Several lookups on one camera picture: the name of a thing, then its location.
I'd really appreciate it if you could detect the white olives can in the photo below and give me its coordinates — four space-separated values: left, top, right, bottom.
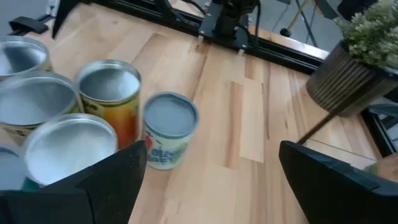
142 91 200 171

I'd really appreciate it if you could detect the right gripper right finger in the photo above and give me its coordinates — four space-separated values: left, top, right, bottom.
278 139 398 224

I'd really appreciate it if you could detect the cherries label tin can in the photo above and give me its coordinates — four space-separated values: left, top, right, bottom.
0 70 83 139

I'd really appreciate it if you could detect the black metal table frame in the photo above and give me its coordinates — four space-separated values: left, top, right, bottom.
51 0 330 75

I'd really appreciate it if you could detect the artificial plant in ribbed pot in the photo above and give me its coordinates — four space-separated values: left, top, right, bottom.
306 0 398 118

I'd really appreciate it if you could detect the peaches label tin can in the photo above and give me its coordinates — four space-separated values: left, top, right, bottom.
0 35 53 78

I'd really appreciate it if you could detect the corn label tin can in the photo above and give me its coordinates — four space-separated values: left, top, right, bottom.
20 113 119 187

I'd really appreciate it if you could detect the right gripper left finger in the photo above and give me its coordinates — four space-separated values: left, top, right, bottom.
0 141 148 224

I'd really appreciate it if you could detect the orange label tin can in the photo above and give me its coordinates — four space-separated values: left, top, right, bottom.
74 58 143 150

